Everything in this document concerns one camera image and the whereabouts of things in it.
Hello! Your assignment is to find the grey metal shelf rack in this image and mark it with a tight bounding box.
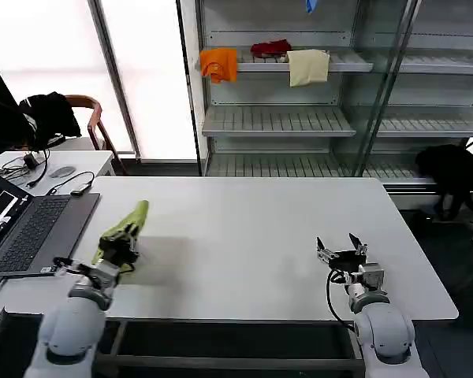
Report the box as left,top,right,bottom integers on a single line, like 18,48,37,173
176,0,473,190

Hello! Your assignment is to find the dark window frame post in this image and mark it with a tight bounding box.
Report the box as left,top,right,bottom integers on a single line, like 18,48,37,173
87,0,142,163

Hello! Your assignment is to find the dark table frame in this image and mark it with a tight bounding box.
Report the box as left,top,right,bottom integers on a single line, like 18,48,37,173
96,317,367,373

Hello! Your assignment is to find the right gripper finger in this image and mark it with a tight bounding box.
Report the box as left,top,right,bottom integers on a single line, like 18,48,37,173
315,236,334,262
348,232,370,257

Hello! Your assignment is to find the black jacket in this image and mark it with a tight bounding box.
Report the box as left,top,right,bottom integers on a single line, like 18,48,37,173
18,91,82,150

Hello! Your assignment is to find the white side table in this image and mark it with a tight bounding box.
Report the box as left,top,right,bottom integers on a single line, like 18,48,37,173
0,150,116,198

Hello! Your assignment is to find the green cloth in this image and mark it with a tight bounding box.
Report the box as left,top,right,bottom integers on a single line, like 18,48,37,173
91,199,151,274

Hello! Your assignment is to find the dark grey laptop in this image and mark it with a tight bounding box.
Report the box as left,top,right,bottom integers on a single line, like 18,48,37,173
0,167,102,277

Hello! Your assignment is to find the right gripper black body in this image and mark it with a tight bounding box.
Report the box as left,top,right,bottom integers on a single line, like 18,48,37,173
330,249,368,273

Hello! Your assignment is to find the black power adapter with cables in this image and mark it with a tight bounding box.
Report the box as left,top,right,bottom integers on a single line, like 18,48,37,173
0,151,49,188

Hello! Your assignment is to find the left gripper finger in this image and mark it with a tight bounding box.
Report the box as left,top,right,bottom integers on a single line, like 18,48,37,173
125,223,140,254

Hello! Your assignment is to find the grey oval mouse pad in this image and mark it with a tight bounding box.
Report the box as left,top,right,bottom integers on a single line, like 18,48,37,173
48,165,76,179

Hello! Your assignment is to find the wooden chair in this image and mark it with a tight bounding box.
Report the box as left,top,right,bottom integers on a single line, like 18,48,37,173
64,94,122,175

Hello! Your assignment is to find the black dongle with cable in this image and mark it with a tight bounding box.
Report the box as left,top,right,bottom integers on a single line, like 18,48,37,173
46,171,96,197

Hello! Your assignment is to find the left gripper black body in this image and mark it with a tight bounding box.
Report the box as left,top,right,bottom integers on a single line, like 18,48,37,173
100,240,141,273

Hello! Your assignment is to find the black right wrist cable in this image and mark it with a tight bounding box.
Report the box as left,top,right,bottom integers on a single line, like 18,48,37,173
325,269,359,330

